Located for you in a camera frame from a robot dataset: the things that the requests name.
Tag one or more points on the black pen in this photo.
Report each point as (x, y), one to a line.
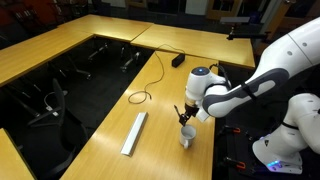
(176, 109)

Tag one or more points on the white ceramic mug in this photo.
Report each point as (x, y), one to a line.
(187, 136)

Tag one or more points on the long silver metal bar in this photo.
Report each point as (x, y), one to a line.
(134, 134)

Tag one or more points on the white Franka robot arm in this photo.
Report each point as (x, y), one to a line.
(276, 76)

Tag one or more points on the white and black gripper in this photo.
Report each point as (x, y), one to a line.
(192, 110)

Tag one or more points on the black office chair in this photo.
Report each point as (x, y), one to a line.
(58, 133)

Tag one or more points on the black chair with metal base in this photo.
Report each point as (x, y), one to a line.
(97, 52)
(80, 70)
(130, 61)

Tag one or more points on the black camera stand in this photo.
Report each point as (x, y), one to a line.
(233, 20)

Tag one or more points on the small black power box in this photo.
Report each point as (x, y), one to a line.
(178, 60)

